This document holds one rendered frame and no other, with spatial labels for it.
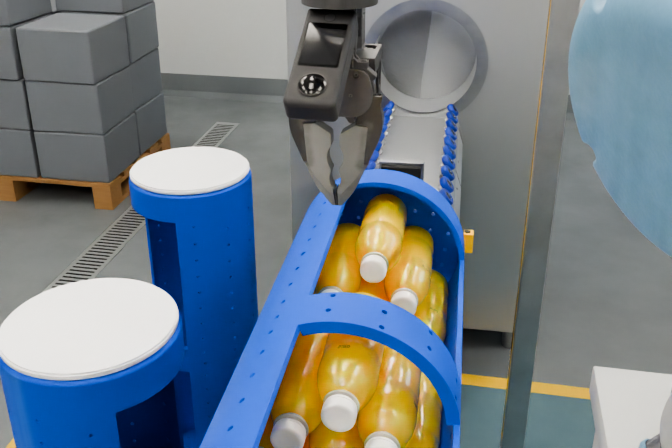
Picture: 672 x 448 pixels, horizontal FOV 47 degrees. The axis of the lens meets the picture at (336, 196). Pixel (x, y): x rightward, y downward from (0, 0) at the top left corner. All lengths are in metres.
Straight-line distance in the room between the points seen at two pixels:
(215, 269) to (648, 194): 1.57
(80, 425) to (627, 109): 1.06
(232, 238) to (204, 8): 4.17
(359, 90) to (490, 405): 2.13
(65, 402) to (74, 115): 2.97
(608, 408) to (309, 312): 0.35
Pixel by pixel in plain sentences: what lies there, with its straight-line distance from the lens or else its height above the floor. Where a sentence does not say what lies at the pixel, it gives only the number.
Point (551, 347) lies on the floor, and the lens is 3.10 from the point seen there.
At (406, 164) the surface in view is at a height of 1.08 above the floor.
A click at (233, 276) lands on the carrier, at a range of 1.86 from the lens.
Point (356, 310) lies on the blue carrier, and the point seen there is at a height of 1.23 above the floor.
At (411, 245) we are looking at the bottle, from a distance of 1.26.
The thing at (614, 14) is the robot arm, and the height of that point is 1.68.
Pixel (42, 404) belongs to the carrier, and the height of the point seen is 0.98.
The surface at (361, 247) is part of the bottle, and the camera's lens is 1.17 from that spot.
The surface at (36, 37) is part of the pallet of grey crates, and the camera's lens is 4.07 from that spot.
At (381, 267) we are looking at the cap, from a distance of 1.13.
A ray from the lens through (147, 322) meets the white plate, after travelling 1.29.
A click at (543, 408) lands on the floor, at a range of 2.80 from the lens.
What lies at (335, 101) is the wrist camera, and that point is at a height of 1.53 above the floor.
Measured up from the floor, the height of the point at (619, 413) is 1.15.
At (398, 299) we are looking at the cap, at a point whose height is 1.12.
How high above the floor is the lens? 1.73
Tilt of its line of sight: 24 degrees down
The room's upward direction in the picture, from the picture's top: straight up
